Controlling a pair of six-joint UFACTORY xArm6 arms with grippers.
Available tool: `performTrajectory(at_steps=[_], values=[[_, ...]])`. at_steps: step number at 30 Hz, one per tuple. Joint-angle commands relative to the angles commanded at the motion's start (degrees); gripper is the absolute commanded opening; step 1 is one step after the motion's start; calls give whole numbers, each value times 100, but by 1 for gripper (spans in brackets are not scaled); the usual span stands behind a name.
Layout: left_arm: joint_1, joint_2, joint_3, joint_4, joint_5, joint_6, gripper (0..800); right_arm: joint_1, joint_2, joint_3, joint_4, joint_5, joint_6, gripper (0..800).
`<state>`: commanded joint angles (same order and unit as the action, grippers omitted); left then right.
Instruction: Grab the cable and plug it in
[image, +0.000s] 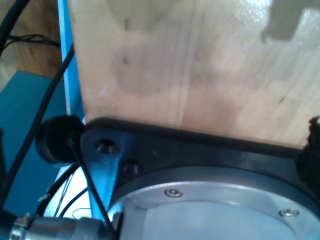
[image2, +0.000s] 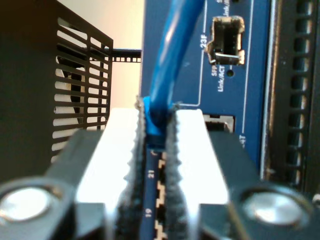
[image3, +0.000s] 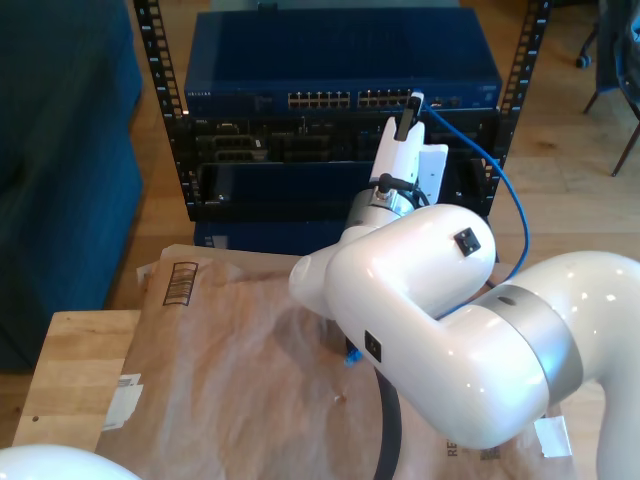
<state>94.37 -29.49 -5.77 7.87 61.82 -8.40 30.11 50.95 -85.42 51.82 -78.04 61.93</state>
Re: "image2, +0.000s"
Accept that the blue network cable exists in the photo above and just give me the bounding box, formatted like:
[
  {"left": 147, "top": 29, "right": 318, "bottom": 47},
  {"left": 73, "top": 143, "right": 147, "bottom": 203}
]
[{"left": 144, "top": 0, "right": 207, "bottom": 152}]

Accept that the black rack server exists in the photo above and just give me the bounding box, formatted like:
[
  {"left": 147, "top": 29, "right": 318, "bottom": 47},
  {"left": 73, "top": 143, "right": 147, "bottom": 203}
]
[{"left": 259, "top": 0, "right": 320, "bottom": 201}]

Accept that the blue network switch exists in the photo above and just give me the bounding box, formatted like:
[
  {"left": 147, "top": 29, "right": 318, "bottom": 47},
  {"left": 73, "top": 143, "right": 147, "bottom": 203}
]
[{"left": 138, "top": 0, "right": 272, "bottom": 240}]

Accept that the black rack frame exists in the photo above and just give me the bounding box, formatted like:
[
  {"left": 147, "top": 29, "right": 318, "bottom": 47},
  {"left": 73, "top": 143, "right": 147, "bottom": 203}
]
[{"left": 103, "top": 47, "right": 143, "bottom": 63}]

